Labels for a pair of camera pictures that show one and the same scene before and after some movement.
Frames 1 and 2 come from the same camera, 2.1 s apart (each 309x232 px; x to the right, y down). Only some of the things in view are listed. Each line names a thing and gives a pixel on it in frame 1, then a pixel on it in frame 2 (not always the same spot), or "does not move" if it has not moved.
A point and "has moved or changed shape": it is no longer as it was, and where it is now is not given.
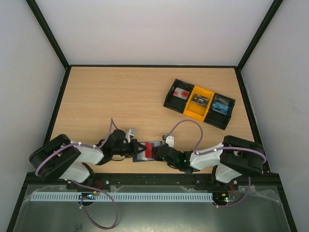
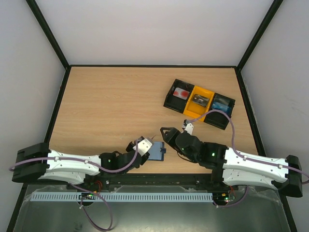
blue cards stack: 220,108 does not move
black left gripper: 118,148 to 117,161
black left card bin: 175,103 does not move
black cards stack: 200,100 does not move
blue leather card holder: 147,155 has moved or changed shape
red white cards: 181,93 does not move
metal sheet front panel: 233,209 does not move
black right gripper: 160,152 to 172,135
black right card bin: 220,111 does not move
